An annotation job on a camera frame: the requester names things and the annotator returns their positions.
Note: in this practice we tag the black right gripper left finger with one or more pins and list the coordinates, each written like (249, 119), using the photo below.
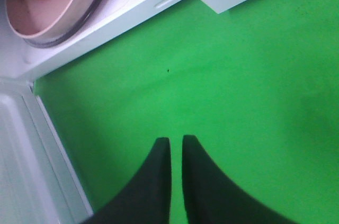
(147, 196)

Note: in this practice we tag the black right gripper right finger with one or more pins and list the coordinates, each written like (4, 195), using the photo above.
(210, 196)

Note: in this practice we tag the white microwave door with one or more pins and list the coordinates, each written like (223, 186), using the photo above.
(38, 181)

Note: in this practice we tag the pink round plate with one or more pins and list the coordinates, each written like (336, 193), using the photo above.
(43, 19)

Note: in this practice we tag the white microwave oven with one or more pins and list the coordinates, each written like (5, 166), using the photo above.
(21, 61)

